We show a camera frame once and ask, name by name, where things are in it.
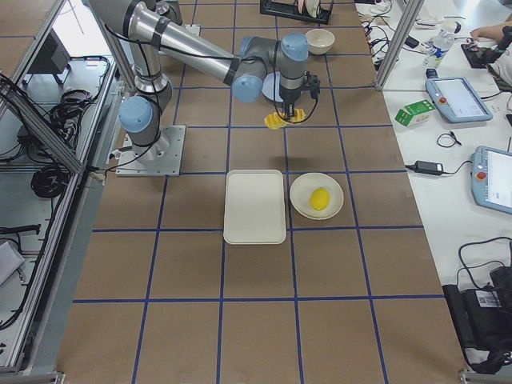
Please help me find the plastic water bottle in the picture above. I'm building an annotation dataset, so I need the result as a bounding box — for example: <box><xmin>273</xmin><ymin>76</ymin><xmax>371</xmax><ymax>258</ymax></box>
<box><xmin>422</xmin><ymin>20</ymin><xmax>460</xmax><ymax>70</ymax></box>

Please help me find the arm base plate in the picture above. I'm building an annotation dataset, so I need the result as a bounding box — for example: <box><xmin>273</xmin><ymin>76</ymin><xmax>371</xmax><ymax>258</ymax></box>
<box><xmin>184</xmin><ymin>24</ymin><xmax>201</xmax><ymax>36</ymax></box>
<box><xmin>114</xmin><ymin>126</ymin><xmax>186</xmax><ymax>177</ymax></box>

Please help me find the person forearm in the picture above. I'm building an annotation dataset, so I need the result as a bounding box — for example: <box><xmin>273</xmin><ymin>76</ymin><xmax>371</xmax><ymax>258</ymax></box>
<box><xmin>470</xmin><ymin>21</ymin><xmax>511</xmax><ymax>41</ymax></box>

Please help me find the cream plate in rack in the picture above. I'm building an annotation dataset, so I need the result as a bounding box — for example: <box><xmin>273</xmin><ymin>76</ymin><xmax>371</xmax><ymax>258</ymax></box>
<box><xmin>303</xmin><ymin>0</ymin><xmax>321</xmax><ymax>18</ymax></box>

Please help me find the cream bowl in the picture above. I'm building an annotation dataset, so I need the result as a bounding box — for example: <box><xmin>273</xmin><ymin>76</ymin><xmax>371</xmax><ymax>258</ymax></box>
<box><xmin>306</xmin><ymin>29</ymin><xmax>335</xmax><ymax>55</ymax></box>

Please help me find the far teach pendant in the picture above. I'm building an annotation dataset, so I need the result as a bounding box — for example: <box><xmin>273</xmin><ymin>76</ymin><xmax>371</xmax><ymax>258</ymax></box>
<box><xmin>425</xmin><ymin>77</ymin><xmax>493</xmax><ymax>123</ymax></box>

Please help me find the near teach pendant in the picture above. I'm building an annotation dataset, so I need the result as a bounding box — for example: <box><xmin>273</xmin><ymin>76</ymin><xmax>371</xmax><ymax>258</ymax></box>
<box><xmin>471</xmin><ymin>146</ymin><xmax>512</xmax><ymax>214</ymax></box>

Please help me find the black power adapter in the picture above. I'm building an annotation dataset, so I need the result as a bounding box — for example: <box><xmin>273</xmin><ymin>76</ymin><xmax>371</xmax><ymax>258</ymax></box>
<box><xmin>414</xmin><ymin>161</ymin><xmax>444</xmax><ymax>176</ymax></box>

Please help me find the teach pendant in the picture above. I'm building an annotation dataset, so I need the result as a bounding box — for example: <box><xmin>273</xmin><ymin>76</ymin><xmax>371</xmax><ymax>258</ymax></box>
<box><xmin>471</xmin><ymin>146</ymin><xmax>512</xmax><ymax>214</ymax></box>
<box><xmin>425</xmin><ymin>77</ymin><xmax>493</xmax><ymax>123</ymax></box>

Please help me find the green white carton box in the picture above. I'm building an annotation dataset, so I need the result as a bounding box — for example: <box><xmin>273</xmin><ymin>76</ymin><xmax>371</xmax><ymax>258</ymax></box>
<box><xmin>394</xmin><ymin>99</ymin><xmax>435</xmax><ymax>127</ymax></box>

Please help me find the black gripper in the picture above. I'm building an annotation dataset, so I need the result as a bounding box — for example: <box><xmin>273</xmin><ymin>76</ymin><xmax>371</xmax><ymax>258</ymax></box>
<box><xmin>279</xmin><ymin>71</ymin><xmax>321</xmax><ymax>122</ymax></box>

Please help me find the white rectangular tray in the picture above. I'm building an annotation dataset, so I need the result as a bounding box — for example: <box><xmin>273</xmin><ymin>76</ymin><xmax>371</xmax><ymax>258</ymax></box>
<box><xmin>223</xmin><ymin>170</ymin><xmax>286</xmax><ymax>245</ymax></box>

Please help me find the sliced bread loaf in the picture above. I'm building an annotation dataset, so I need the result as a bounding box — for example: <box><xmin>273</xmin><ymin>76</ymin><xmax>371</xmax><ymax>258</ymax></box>
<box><xmin>264</xmin><ymin>109</ymin><xmax>307</xmax><ymax>130</ymax></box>

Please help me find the blue plate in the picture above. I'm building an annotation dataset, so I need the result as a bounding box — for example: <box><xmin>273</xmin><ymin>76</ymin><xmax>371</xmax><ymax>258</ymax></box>
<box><xmin>262</xmin><ymin>71</ymin><xmax>282</xmax><ymax>103</ymax></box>

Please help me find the yellow lemon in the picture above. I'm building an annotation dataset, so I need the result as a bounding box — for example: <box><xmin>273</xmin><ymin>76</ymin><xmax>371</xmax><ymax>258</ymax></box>
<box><xmin>309</xmin><ymin>188</ymin><xmax>330</xmax><ymax>211</ymax></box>

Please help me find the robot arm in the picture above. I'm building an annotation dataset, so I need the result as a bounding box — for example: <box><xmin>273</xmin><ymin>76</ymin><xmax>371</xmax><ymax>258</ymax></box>
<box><xmin>90</xmin><ymin>1</ymin><xmax>332</xmax><ymax>177</ymax></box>

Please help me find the cream plate with lemon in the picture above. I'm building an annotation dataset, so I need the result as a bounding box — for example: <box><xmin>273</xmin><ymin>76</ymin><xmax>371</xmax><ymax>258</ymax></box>
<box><xmin>290</xmin><ymin>173</ymin><xmax>344</xmax><ymax>220</ymax></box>

